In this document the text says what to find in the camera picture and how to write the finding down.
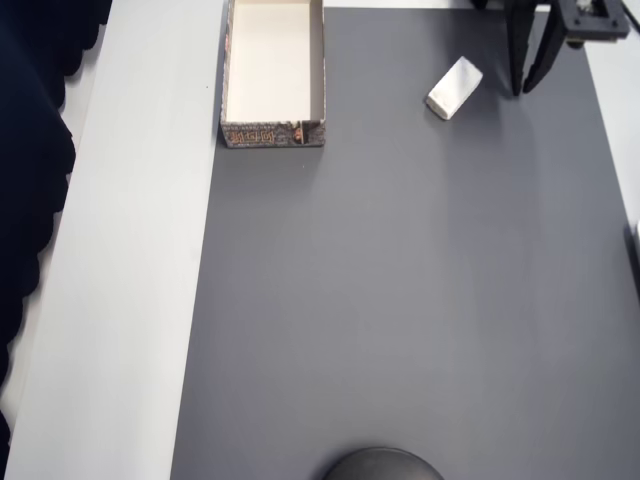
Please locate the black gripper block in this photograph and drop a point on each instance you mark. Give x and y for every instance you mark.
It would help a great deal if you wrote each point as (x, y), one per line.
(520, 35)

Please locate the small white block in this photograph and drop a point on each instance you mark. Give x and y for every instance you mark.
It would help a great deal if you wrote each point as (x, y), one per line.
(452, 89)

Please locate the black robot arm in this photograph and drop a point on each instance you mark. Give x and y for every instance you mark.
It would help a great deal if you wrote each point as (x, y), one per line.
(479, 3)

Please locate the patterned open cardboard box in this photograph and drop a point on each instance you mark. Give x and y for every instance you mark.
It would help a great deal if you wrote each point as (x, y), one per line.
(272, 60)

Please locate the grey table mat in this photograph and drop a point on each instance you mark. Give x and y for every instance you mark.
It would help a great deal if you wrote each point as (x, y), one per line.
(400, 275)

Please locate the black round dome object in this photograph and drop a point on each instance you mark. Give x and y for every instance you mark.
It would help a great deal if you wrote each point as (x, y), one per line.
(382, 465)

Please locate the dark navy wavy curtain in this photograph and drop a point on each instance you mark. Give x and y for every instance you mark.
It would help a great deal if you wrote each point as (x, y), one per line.
(25, 150)

